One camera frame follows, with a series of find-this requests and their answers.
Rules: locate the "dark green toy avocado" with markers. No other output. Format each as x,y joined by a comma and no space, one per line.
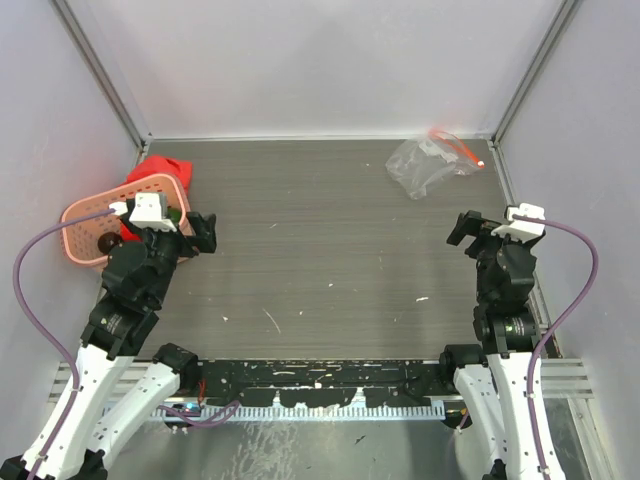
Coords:
175,215

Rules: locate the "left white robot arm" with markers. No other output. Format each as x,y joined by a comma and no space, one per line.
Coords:
79,441

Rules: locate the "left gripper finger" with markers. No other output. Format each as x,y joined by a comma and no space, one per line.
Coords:
206,244
203,227

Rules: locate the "clear zip top bag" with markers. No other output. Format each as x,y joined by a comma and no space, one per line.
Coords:
421,164

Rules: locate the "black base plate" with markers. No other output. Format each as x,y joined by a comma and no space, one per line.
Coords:
317,384

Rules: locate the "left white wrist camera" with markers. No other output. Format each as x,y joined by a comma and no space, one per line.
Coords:
145,210

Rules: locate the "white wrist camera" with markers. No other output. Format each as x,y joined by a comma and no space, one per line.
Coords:
145,210
521,223

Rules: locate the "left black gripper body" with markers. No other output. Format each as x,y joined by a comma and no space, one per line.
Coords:
169,245

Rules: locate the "white slotted cable duct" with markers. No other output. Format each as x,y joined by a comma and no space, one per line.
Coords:
356,411

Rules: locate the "dark brown toy fruit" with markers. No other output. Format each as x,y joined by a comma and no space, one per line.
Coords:
108,241

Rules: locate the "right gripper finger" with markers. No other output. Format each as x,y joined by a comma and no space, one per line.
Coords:
467,224
477,246

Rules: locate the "pink plastic basket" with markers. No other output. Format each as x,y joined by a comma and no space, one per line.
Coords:
80,241

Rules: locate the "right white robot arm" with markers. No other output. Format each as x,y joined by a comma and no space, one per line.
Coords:
498,377

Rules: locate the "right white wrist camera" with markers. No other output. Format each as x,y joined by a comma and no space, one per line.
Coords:
521,223

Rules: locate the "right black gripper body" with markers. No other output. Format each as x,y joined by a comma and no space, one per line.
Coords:
481,263

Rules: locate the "red cloth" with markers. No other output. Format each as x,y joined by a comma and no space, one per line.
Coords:
160,170

